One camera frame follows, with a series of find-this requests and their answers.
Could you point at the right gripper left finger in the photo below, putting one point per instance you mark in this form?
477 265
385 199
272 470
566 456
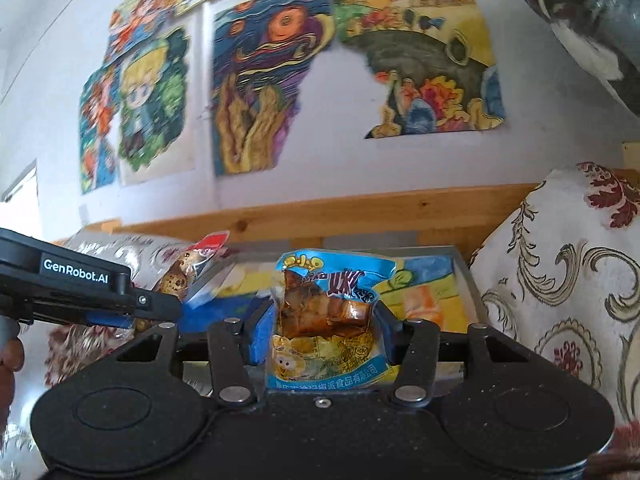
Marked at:
237 355

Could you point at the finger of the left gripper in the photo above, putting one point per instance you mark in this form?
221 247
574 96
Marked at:
154 306
109 319

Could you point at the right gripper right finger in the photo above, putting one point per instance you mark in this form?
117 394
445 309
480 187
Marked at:
412 346

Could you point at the quail egg snack bag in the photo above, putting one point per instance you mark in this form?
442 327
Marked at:
191 265

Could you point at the blue braised tofu snack packet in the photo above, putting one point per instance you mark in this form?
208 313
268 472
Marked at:
324 336

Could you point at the orange white cracker packet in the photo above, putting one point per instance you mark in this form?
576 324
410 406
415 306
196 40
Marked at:
419 303

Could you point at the person's left hand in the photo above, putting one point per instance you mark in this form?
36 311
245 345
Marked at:
12 360

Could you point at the person's right hand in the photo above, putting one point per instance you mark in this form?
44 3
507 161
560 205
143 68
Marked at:
612 465

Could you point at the grey tray with cartoon lining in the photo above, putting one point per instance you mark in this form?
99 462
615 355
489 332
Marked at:
430 284

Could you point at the blond boy cartoon drawing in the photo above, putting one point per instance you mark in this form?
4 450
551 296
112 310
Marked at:
156 126

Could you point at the swirly sky painting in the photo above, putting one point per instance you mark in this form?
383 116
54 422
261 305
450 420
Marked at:
262 51

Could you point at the torn colourful landscape painting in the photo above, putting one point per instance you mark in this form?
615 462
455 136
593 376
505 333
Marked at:
434 58

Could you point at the plastic bag of clothes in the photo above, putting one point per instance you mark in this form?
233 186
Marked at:
603 38

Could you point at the wooden bed frame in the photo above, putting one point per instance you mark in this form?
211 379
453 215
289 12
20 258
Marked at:
463 217

